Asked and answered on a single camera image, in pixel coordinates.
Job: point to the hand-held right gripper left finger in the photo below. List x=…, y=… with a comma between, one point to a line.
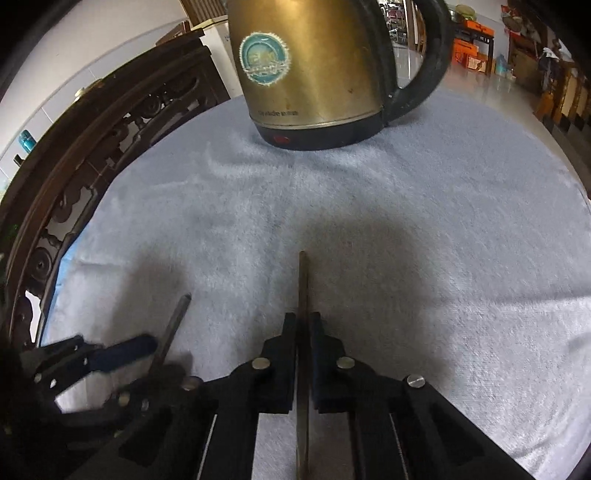
x=288, y=360

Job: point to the light blue table cover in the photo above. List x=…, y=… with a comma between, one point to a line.
x=62, y=272

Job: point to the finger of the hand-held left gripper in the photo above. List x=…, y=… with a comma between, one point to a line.
x=138, y=392
x=124, y=351

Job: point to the orange box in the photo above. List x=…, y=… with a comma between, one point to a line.
x=464, y=53

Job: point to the dark wooden chopstick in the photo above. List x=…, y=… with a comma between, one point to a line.
x=173, y=323
x=303, y=286

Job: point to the carved dark wooden chair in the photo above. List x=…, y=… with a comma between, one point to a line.
x=92, y=138

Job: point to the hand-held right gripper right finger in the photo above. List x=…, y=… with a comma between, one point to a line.
x=316, y=364

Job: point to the wooden cabinet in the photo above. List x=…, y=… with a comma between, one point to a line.
x=563, y=92

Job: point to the teal bottle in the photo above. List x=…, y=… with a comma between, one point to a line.
x=25, y=141

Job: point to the gold electric kettle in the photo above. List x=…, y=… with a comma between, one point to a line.
x=314, y=69

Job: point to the light blue plastic bottle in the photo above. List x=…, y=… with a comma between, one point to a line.
x=500, y=64

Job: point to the grey table cloth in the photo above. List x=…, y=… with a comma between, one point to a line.
x=369, y=194

